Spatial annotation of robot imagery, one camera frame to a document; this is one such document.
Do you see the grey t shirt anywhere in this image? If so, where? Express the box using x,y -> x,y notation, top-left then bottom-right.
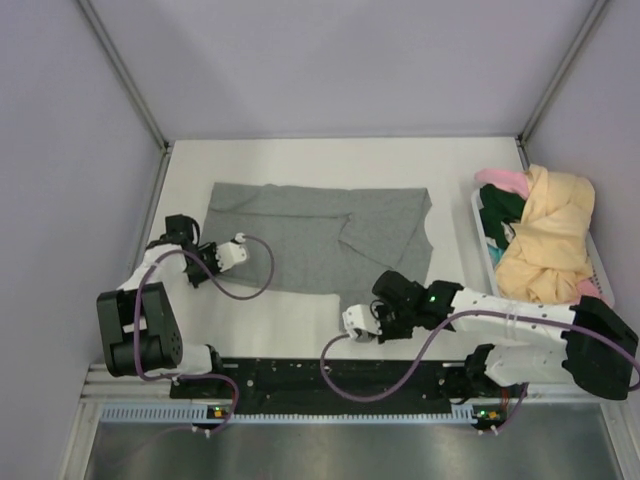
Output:
202,183 -> 432,303

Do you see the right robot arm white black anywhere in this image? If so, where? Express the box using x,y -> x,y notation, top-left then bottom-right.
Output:
372,271 -> 639,401

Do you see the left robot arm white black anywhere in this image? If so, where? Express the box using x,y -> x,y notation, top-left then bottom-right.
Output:
96,214 -> 227,397

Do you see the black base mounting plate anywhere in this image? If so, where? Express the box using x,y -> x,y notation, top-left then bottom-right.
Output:
169,355 -> 531,415

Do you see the dark green t shirt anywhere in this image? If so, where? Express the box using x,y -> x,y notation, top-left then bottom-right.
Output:
479,184 -> 525,250

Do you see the yellow t shirt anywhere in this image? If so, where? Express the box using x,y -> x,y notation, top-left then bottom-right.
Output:
495,165 -> 595,304

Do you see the pink t shirt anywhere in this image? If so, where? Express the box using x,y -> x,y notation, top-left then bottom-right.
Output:
475,169 -> 601,304

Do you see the white laundry basket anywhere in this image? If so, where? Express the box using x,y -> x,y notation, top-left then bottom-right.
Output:
470,189 -> 615,307

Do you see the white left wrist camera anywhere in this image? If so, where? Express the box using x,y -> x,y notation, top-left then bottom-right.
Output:
215,233 -> 250,272

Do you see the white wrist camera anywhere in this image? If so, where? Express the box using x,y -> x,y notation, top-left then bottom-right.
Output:
341,304 -> 382,343
215,233 -> 250,272

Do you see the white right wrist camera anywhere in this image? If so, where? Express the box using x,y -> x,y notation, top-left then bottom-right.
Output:
341,304 -> 382,343

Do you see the grey slotted cable duct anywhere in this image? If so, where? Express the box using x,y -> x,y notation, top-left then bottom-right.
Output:
100,403 -> 504,425

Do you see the left aluminium corner post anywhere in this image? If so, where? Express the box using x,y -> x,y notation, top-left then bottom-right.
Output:
74,0 -> 170,154

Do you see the aluminium corner post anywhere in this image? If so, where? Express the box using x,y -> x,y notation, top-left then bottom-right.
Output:
516,0 -> 612,149
74,0 -> 170,154

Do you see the right aluminium corner post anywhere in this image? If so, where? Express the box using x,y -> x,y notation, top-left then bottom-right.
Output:
516,0 -> 612,149

